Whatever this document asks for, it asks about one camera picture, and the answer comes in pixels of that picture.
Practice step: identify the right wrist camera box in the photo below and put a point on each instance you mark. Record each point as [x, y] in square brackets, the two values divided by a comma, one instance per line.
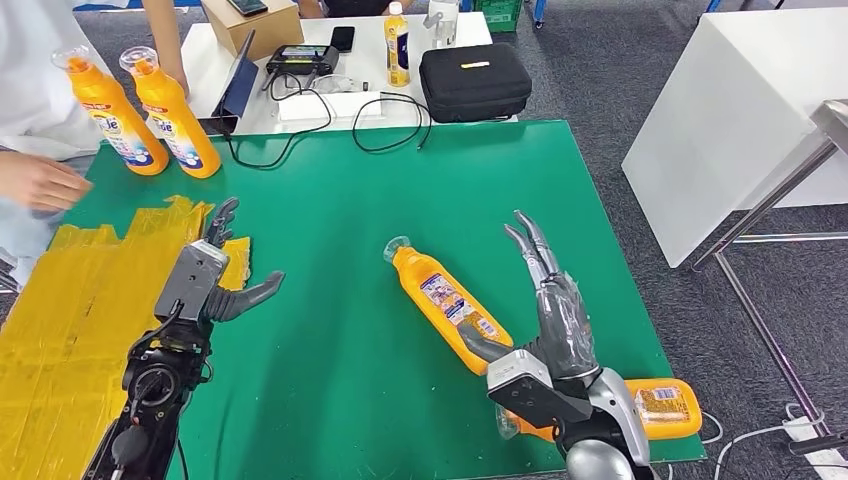
[530, 391]

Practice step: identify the person's left hand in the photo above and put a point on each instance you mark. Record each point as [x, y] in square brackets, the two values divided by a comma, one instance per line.
[180, 83]

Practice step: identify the person's right hand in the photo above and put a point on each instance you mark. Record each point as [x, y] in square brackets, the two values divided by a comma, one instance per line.
[40, 182]

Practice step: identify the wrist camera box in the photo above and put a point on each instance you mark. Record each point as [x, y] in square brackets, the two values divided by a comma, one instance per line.
[189, 281]
[530, 391]

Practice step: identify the blue metal leg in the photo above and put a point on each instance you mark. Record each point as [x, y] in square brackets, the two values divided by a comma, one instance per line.
[538, 12]

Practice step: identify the person's hand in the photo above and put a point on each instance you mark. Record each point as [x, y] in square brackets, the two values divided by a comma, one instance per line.
[40, 182]
[180, 83]

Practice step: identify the dark blue tablet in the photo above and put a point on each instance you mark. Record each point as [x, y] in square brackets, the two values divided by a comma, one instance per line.
[242, 86]

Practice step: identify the steel table frame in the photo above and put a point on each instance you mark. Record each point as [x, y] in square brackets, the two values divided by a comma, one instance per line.
[831, 123]

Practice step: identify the cardboard box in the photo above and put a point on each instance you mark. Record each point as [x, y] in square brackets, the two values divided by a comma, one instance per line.
[260, 33]

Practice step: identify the yellow tape patch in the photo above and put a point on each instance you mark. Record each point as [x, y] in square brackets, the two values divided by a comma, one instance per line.
[60, 344]

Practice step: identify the green plastic crate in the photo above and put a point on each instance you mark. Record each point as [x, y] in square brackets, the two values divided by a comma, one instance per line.
[498, 13]

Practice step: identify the large black phone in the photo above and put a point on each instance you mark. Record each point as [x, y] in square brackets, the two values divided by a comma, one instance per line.
[224, 124]

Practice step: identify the clear glasses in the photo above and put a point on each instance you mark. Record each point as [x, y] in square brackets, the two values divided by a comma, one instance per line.
[334, 83]

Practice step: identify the person's left forearm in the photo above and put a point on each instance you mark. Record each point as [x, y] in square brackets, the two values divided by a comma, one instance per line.
[162, 33]

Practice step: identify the seated person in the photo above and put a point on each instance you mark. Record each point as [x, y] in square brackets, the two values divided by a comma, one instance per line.
[358, 6]

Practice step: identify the blue metal bar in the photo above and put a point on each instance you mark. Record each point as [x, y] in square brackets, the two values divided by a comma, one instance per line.
[119, 3]

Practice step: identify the white power strip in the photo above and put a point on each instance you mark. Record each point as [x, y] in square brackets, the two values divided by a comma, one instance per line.
[828, 464]

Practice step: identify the clear water tumbler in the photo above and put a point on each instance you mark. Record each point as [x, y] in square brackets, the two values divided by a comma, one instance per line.
[442, 26]

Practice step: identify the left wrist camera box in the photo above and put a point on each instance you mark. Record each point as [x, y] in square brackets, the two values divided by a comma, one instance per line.
[189, 281]

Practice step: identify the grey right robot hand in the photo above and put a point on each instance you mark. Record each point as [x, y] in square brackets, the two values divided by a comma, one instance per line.
[563, 324]

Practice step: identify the black phone with reflective screen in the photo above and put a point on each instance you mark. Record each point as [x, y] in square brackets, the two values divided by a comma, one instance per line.
[247, 6]

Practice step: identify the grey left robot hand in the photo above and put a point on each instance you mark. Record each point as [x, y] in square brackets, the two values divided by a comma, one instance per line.
[232, 301]

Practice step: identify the yellow drink bottle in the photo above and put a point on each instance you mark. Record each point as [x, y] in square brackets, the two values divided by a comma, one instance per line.
[397, 52]

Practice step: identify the white desk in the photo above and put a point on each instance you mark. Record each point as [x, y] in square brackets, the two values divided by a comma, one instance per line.
[364, 65]

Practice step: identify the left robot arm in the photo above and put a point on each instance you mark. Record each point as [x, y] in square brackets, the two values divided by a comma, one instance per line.
[152, 397]

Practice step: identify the orange detergent bottle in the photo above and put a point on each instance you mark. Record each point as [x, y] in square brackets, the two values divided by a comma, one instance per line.
[669, 411]
[430, 291]
[122, 132]
[179, 129]

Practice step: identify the black zip case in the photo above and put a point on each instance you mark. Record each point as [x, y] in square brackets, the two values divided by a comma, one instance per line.
[475, 88]

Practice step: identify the white cabinet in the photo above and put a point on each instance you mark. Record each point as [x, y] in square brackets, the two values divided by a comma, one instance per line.
[715, 119]

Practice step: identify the small black phone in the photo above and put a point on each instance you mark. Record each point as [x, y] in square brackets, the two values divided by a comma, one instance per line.
[342, 38]

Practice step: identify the black controller with screen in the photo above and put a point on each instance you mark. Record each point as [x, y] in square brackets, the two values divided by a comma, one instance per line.
[303, 60]

